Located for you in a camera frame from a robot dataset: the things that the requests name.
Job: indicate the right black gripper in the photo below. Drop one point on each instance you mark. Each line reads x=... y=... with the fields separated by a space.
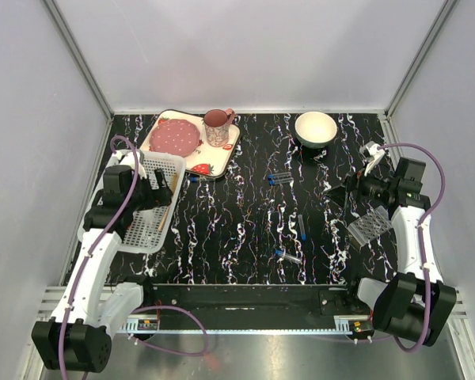
x=352 y=182

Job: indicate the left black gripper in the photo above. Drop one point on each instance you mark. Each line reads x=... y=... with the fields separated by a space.
x=157 y=197

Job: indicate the wooden test tube clamp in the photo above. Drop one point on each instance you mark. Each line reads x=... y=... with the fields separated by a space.
x=173 y=185

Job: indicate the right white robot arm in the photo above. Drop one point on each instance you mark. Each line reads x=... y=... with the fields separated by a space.
x=415 y=304

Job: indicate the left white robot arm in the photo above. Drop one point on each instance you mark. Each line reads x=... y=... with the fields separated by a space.
x=78 y=334

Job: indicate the small blue capped tube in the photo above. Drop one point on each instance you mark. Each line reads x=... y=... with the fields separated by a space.
x=198 y=179

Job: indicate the clear test tube rack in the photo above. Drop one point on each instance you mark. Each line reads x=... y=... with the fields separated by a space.
x=369 y=227

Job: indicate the pink polka dot plate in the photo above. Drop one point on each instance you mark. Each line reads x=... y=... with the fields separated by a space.
x=177 y=137

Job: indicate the white plastic perforated basket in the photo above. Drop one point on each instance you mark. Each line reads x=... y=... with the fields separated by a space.
x=133 y=241

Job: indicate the blue capped test tube middle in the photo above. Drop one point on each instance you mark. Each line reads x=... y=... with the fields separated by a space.
x=301 y=227

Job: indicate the blue capped test tube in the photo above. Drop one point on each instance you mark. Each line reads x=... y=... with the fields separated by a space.
x=285 y=256
x=301 y=227
x=277 y=178

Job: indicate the strawberry pattern square tray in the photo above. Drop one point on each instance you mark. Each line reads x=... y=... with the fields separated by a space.
x=206 y=160

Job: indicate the blue capped test tube upper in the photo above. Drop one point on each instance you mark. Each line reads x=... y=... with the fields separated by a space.
x=277 y=178

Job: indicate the white ceramic bowl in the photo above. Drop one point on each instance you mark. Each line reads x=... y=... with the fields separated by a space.
x=315 y=130

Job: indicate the pink patterned mug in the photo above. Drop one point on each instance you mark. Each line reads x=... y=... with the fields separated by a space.
x=217 y=126

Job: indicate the blue capped test tube lower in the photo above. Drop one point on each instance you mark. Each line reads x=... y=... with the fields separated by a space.
x=285 y=256

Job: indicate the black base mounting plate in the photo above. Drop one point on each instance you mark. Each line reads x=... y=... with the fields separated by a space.
x=264 y=309

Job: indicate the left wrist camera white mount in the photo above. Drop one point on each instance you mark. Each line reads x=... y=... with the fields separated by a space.
x=127 y=157

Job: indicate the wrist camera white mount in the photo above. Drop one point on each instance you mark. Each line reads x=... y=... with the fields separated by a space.
x=127 y=157
x=373 y=154

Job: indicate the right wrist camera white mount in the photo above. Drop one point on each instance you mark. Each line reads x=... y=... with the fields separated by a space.
x=373 y=154

